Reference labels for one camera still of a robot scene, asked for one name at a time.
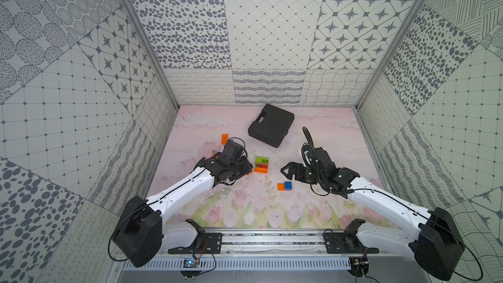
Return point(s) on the right controller board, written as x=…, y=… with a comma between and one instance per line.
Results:
x=359, y=267

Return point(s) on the small blue lego brick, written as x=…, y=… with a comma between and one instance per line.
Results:
x=288, y=186

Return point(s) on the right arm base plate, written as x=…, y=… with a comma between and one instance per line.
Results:
x=340, y=243

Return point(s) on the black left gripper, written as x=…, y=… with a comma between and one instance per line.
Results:
x=238, y=168

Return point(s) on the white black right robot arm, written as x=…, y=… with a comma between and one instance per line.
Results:
x=428, y=237

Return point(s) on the black plastic carrying case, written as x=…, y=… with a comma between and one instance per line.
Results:
x=271, y=125

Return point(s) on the controller board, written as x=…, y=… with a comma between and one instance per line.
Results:
x=190, y=269
x=359, y=267

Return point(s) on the left controller board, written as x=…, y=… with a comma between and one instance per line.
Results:
x=190, y=269

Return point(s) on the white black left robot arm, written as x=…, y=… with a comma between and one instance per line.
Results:
x=141, y=232

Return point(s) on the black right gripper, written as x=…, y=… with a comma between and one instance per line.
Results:
x=292, y=166

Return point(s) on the green long lego brick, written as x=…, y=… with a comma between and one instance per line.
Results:
x=262, y=160

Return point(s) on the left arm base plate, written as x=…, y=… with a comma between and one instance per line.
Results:
x=208, y=243

